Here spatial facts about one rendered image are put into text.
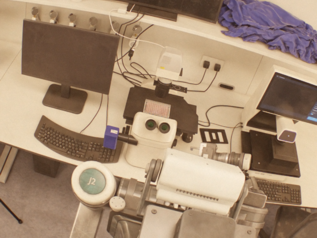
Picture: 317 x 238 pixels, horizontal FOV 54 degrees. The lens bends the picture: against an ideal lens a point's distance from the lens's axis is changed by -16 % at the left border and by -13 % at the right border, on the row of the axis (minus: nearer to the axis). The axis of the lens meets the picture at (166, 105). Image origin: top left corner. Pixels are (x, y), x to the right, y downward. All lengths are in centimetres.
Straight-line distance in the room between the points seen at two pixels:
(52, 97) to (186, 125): 80
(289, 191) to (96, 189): 134
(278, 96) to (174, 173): 122
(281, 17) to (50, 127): 146
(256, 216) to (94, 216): 49
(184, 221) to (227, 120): 173
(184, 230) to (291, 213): 188
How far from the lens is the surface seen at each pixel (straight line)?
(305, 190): 213
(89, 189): 93
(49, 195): 253
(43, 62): 186
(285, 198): 199
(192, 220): 51
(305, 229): 186
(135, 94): 185
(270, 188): 197
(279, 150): 197
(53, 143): 182
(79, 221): 109
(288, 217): 231
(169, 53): 160
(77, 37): 172
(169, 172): 67
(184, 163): 67
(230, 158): 171
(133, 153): 172
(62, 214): 245
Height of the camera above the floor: 218
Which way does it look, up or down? 42 degrees down
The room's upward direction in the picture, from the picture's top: 18 degrees clockwise
